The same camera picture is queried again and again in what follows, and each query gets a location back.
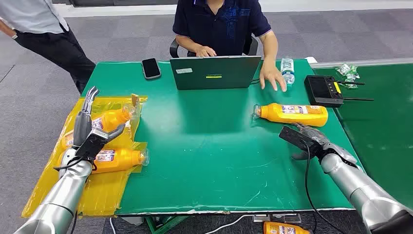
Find black right camera cable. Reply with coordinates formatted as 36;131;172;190
303;142;346;234

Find green table mat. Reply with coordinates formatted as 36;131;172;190
81;59;367;216
311;63;413;211

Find dark green laptop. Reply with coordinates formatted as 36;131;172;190
169;55;263;91

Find clear water bottle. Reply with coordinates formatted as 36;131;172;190
280;57;296;86

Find black smartphone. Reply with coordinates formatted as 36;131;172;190
141;58;162;80

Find black remote controller with antennas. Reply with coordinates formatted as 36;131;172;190
303;75;375;108

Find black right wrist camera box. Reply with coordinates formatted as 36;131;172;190
279;126;319;153

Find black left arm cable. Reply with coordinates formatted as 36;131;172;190
53;156;98;173

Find orange bottle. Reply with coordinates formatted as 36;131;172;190
61;104;141;150
252;102;329;128
263;221;311;234
57;148;150;175

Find crumpled clear plastic wrapper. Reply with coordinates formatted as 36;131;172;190
344;73;360;89
335;63;358;76

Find grey floor power strip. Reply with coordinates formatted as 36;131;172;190
253;213;302;224

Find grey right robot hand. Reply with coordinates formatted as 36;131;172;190
292;122;358;161

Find yellow plastic sheet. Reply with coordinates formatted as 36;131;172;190
20;95;149;218

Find seated person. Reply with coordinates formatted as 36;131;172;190
171;0;288;93

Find white floor cable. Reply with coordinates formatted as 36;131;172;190
203;213;259;234

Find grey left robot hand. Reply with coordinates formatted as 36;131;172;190
73;86;126;148

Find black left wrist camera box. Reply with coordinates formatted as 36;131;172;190
75;128;110;159

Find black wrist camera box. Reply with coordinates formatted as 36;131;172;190
279;126;319;153
75;128;110;159

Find standing person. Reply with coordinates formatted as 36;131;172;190
0;0;96;95

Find green table frame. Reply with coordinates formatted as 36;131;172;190
145;215;189;234

